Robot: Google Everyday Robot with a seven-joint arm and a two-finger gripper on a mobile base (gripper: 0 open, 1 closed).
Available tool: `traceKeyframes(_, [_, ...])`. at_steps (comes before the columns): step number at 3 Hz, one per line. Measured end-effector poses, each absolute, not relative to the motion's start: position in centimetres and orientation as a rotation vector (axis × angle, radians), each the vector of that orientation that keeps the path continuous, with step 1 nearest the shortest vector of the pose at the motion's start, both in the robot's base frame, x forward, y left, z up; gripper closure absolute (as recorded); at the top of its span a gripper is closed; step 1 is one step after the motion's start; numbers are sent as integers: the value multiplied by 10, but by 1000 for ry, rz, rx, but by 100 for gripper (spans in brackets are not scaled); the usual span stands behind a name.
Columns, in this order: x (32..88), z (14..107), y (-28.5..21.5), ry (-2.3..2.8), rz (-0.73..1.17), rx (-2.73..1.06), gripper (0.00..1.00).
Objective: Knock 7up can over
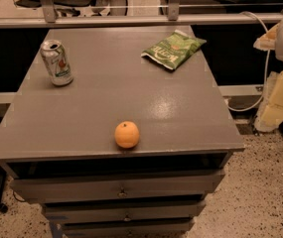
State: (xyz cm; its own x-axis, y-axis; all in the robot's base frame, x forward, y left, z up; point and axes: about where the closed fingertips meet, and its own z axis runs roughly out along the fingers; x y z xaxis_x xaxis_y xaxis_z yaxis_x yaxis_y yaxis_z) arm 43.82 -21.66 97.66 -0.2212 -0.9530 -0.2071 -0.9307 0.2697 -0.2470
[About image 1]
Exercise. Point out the top grey drawer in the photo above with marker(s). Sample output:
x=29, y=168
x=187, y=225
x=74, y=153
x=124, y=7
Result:
x=54, y=190

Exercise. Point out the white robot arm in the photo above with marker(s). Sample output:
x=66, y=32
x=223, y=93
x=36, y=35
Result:
x=270, y=113

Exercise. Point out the bottom grey drawer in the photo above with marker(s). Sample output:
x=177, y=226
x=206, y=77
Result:
x=121, y=228

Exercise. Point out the orange fruit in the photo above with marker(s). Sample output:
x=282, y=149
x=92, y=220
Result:
x=127, y=135

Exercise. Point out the grey drawer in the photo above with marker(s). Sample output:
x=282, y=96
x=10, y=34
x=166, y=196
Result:
x=54, y=190
x=125, y=211
x=121, y=228

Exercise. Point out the metal railing frame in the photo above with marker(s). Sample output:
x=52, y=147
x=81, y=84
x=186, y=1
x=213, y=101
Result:
x=45, y=14

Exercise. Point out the green chip bag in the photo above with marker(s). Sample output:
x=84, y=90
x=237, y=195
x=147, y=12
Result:
x=174, y=50

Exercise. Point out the middle grey drawer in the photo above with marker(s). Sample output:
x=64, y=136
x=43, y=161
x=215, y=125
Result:
x=125, y=211

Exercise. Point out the silver 7up soda can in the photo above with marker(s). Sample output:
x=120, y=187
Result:
x=56, y=62

